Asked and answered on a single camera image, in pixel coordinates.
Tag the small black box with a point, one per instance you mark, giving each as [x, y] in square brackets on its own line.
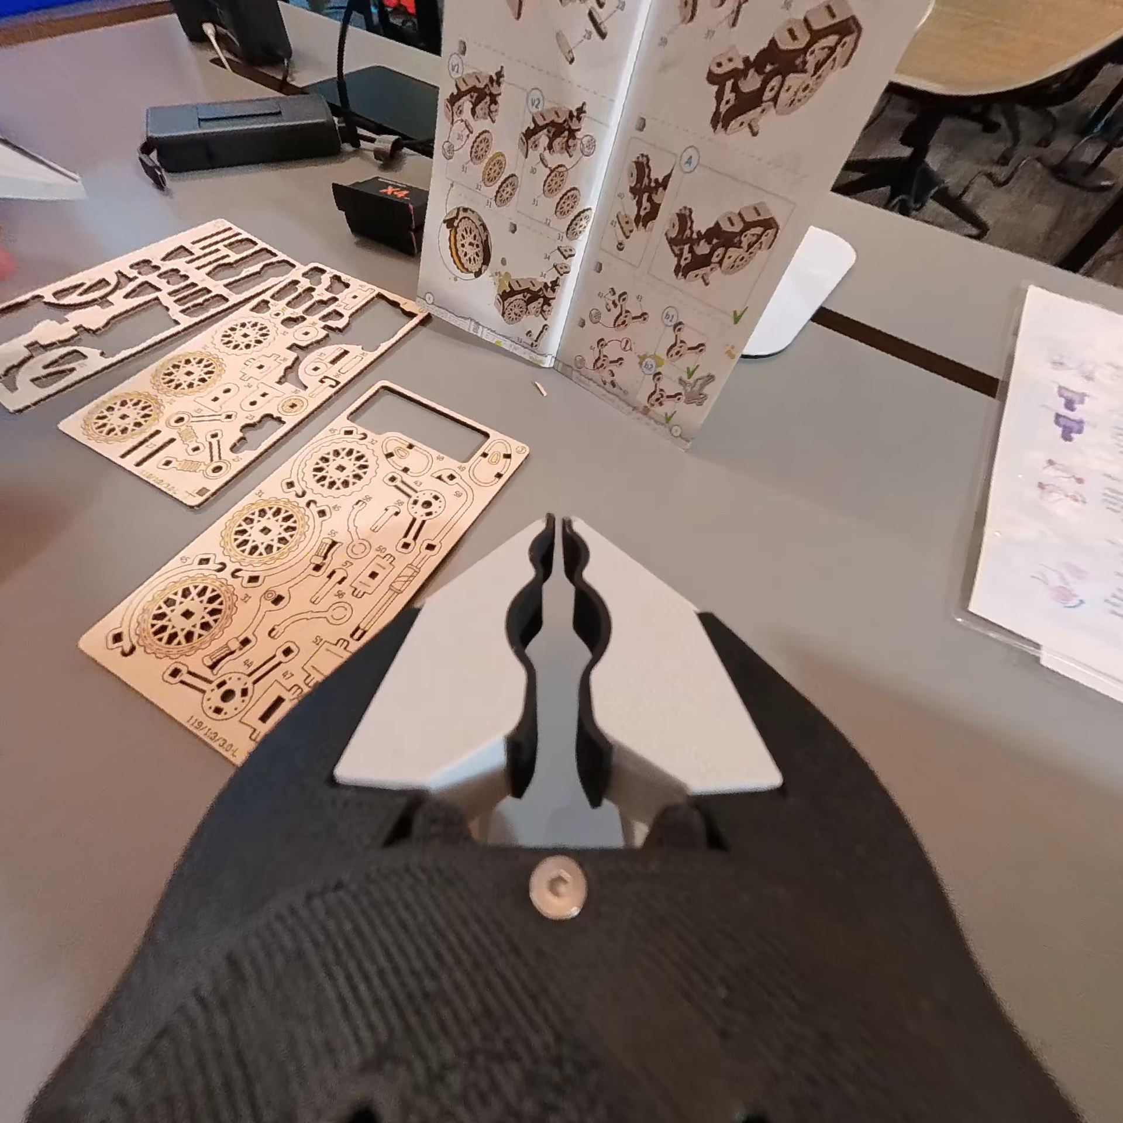
[386, 215]

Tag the wooden puzzle sheet rectangular window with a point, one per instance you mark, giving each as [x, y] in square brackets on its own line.
[280, 606]

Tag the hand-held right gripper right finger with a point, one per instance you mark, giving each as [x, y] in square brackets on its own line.
[684, 702]

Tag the wooden puzzle sheet large cutouts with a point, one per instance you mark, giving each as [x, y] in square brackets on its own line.
[105, 272]

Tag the papers in plastic sleeve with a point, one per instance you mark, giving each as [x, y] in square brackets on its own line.
[1052, 483]

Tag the wooden puzzle sheet small wheels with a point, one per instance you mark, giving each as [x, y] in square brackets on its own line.
[263, 387]

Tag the printed instruction booklet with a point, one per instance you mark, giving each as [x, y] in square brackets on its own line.
[667, 219]

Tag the long black case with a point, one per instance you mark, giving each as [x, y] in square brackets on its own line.
[236, 131]

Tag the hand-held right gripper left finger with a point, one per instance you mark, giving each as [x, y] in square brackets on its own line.
[429, 702]

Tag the black flat device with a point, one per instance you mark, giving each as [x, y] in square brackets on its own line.
[386, 96]

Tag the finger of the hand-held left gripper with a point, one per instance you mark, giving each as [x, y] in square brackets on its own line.
[30, 175]

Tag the black office chair base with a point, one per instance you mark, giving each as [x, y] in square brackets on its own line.
[929, 149]

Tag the black battery charger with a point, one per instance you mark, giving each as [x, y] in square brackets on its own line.
[246, 31]

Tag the grey desk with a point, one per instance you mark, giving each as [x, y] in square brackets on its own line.
[788, 527]

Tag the book stand with white base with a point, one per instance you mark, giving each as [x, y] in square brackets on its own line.
[798, 289]

